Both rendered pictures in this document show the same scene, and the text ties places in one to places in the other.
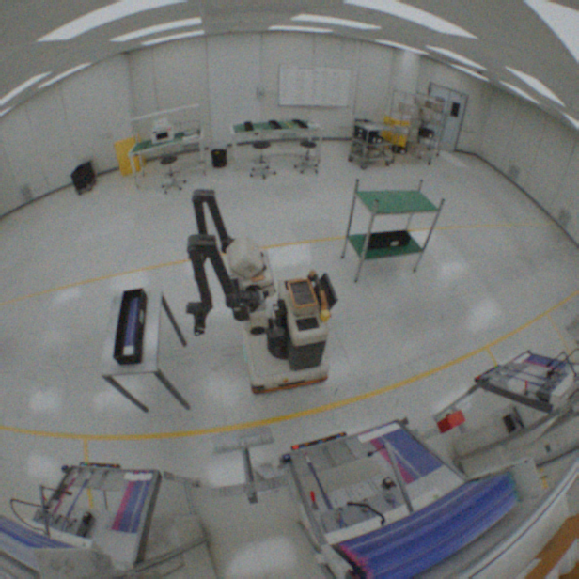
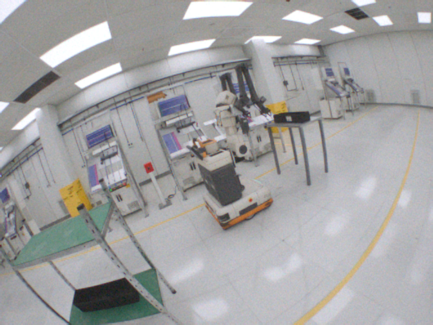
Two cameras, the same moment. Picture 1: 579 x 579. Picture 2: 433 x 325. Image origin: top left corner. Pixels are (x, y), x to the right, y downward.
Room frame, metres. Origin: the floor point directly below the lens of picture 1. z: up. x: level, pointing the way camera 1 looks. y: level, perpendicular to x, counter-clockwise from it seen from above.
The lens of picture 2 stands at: (3.19, -0.10, 1.25)
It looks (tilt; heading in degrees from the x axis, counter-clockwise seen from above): 16 degrees down; 179
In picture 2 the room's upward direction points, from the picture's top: 18 degrees counter-clockwise
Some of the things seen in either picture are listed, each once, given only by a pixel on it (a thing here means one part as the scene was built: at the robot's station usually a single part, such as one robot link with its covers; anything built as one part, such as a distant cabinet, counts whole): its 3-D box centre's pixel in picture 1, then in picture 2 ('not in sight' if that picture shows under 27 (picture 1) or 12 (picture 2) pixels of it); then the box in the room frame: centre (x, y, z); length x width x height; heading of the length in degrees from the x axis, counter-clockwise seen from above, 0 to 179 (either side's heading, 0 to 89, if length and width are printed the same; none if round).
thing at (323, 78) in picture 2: not in sight; (328, 89); (-1.69, 4.26, 0.95); 1.36 x 0.82 x 1.90; 16
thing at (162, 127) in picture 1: (162, 130); not in sight; (5.10, 2.58, 1.03); 0.44 x 0.37 x 0.46; 112
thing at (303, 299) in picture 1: (301, 297); (208, 146); (1.24, -0.08, 0.87); 0.23 x 0.15 x 0.11; 15
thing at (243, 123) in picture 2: (240, 294); (238, 124); (1.13, 0.31, 0.99); 0.28 x 0.16 x 0.22; 15
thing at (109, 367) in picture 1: (149, 356); (298, 147); (0.92, 1.12, 0.40); 0.70 x 0.45 x 0.80; 15
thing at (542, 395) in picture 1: (521, 414); (114, 182); (0.28, -1.86, 0.66); 1.01 x 0.73 x 1.31; 16
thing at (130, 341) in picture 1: (132, 326); not in sight; (0.93, 1.09, 0.83); 0.51 x 0.07 x 0.03; 15
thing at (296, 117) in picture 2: (131, 324); (290, 117); (0.93, 1.09, 0.86); 0.57 x 0.17 x 0.11; 15
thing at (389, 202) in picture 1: (390, 229); (90, 284); (2.56, -1.12, 0.55); 0.91 x 0.46 x 1.10; 106
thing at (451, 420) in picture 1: (430, 433); (156, 184); (0.36, -1.10, 0.39); 0.24 x 0.24 x 0.78; 16
